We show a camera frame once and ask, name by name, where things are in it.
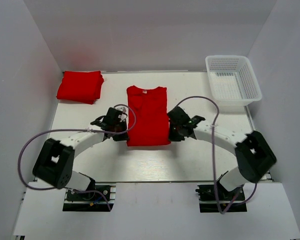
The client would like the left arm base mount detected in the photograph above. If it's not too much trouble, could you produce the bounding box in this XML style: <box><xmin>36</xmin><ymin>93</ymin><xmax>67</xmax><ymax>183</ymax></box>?
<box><xmin>62</xmin><ymin>184</ymin><xmax>116</xmax><ymax>213</ymax></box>

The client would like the folded red t shirt stack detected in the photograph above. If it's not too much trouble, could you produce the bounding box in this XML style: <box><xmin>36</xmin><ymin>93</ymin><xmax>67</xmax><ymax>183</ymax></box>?
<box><xmin>56</xmin><ymin>71</ymin><xmax>104</xmax><ymax>105</ymax></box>

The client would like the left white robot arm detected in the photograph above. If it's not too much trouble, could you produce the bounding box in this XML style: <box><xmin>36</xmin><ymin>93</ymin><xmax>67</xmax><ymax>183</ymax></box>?
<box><xmin>32</xmin><ymin>107</ymin><xmax>129</xmax><ymax>191</ymax></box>

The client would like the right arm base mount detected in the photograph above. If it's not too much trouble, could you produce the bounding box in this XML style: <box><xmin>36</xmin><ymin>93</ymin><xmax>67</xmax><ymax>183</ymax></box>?
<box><xmin>195</xmin><ymin>184</ymin><xmax>247</xmax><ymax>213</ymax></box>

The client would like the white plastic basket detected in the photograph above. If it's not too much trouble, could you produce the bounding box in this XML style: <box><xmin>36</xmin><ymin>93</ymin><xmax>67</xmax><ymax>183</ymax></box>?
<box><xmin>205</xmin><ymin>55</ymin><xmax>262</xmax><ymax>107</ymax></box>

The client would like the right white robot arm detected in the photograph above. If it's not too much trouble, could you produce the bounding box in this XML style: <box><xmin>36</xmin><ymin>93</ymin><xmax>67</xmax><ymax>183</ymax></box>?
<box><xmin>167</xmin><ymin>106</ymin><xmax>277</xmax><ymax>192</ymax></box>

